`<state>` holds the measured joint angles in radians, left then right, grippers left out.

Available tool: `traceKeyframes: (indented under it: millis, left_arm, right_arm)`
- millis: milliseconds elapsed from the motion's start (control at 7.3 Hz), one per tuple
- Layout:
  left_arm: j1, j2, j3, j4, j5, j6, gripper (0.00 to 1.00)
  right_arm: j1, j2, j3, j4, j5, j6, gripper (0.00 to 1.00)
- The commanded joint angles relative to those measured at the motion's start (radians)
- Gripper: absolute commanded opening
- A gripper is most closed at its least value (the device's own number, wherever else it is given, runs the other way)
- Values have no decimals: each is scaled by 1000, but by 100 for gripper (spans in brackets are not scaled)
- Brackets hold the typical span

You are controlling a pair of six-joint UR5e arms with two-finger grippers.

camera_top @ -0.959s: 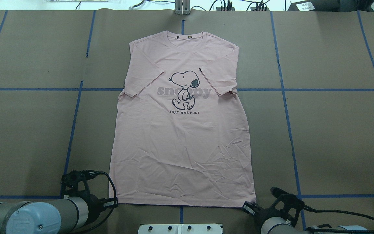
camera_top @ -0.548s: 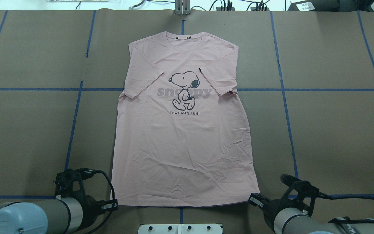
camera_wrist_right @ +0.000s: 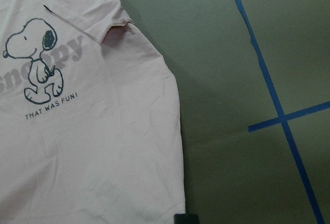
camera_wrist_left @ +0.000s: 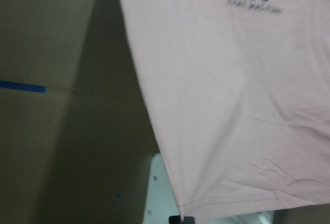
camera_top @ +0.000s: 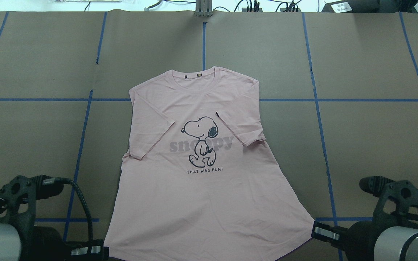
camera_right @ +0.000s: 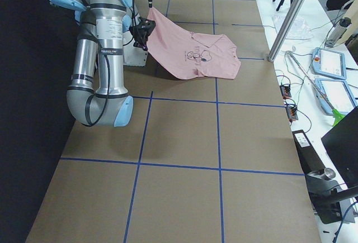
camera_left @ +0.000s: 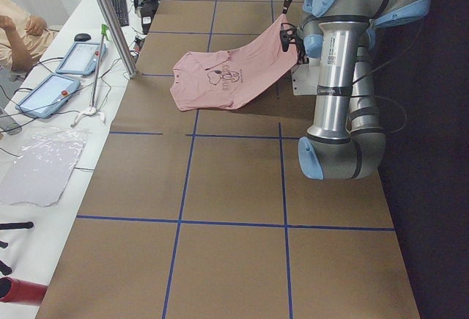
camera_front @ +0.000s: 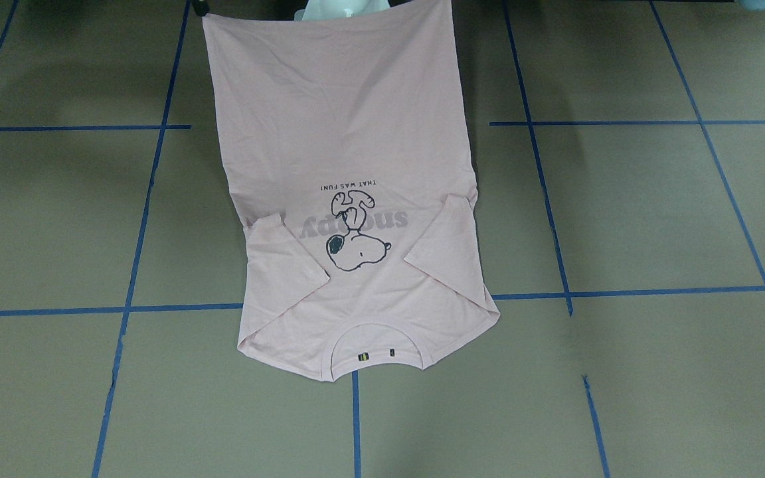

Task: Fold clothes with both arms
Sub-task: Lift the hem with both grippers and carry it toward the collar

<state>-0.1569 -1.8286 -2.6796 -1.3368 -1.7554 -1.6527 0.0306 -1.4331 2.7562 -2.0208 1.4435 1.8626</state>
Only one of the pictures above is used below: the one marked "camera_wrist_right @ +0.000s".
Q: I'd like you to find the blue tape strip lengthwise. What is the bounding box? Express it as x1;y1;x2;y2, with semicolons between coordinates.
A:
234;0;325;223

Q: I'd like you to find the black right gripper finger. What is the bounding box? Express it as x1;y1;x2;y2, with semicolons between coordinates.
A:
174;214;200;224

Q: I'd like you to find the pink Snoopy t-shirt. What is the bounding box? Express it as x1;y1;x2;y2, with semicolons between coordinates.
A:
1;0;185;223

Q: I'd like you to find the blue tape strip crosswise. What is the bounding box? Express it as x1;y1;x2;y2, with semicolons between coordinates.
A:
247;101;329;132

